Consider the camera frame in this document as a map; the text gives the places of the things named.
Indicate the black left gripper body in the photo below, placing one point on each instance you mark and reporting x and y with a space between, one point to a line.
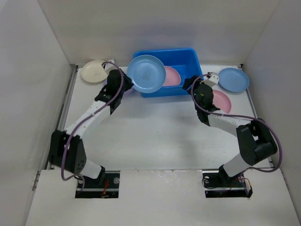
128 84

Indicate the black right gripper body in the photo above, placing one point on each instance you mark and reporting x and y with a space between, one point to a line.
188 84

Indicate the pink plate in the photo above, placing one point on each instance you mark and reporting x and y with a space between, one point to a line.
173 78
222 101

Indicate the blue plate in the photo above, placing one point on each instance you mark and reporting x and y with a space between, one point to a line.
233 80
147 73

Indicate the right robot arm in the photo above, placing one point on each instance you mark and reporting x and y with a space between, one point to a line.
256 139

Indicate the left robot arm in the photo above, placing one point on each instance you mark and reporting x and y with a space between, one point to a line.
67 149

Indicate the blue plastic bin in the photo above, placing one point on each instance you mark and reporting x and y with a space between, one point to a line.
183 60

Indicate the small purple plate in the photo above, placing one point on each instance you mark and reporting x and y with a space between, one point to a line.
128 92

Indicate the cream plate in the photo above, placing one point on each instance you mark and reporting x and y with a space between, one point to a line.
94 72

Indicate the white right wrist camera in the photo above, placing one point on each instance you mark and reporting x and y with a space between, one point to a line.
212 79

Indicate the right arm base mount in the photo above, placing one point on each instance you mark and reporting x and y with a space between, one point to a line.
237 187

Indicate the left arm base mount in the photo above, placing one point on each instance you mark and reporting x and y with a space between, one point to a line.
108 189

